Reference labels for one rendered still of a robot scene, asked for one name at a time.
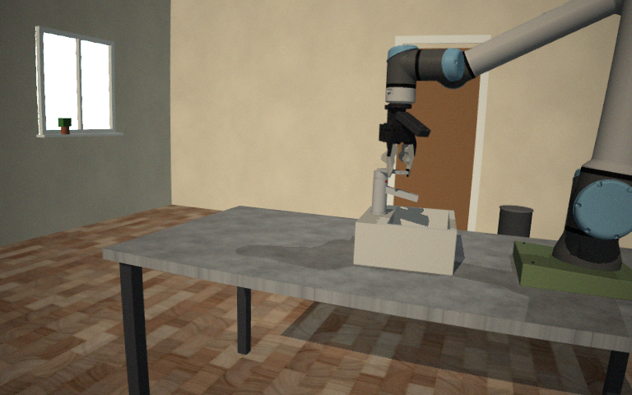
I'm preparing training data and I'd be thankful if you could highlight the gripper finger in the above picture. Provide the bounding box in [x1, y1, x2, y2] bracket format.
[398, 134, 416, 177]
[381, 132, 398, 178]

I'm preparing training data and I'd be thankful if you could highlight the beige rectangular sink basin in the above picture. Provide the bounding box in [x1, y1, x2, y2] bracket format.
[353, 205, 457, 276]

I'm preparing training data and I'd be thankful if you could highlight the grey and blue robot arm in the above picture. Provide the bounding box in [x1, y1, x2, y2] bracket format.
[385, 0, 632, 271]

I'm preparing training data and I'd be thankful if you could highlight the grey mixer tap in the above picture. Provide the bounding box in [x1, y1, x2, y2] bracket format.
[370, 168, 418, 215]

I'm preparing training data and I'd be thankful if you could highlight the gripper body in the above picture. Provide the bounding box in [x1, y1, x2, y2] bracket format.
[379, 104, 414, 145]

